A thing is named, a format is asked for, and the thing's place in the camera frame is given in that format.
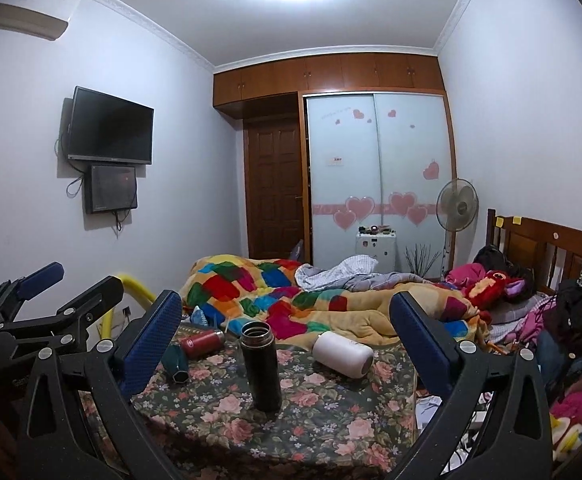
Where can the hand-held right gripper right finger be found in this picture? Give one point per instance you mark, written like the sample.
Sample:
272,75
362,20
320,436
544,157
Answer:
421,340

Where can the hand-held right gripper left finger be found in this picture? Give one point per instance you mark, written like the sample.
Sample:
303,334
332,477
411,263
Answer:
153,340

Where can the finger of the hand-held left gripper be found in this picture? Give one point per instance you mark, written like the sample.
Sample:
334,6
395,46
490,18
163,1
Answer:
96,297
43,277

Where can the white cup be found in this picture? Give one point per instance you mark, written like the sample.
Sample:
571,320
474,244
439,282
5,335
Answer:
343,354

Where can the dark green cup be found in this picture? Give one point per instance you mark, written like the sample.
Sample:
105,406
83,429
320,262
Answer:
175,364

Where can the black thermos cup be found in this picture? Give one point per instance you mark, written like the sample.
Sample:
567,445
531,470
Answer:
262,370

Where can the yellow foam tube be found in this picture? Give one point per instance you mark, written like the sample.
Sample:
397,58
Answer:
132,292

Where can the red thermos bottle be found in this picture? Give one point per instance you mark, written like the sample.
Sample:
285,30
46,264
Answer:
202,343

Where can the pink cloth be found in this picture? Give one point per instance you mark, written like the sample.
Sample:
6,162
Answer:
466,276

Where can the dried twig bundle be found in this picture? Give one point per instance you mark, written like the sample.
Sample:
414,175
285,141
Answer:
421,260

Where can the red plush toy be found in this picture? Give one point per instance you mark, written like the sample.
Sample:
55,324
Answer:
496,287

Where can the small white cabinet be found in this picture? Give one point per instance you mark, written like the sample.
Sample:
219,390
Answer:
376,252

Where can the black bag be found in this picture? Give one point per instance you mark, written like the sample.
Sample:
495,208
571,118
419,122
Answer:
491,256

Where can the grey striped cloth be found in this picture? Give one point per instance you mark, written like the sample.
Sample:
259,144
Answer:
331,272

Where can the colourful patchwork quilt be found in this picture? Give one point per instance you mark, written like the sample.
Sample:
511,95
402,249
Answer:
271,300

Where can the floral tablecloth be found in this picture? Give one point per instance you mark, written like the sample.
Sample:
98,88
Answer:
321,420

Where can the standing fan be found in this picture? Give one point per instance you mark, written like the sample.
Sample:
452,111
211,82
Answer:
457,205

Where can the wooden bed headboard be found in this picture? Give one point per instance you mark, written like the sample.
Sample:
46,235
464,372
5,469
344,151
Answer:
536,245

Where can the pile of dark clothes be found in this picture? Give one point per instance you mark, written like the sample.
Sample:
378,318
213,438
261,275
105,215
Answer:
576,310

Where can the pink plush item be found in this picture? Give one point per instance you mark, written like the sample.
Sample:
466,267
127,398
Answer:
581,406

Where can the wooden wardrobe with sliding doors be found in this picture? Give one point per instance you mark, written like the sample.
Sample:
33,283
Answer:
371,160

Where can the brown wooden door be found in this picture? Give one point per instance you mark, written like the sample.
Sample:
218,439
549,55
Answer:
276,190

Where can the wall television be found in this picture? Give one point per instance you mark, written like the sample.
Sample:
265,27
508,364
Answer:
111,127

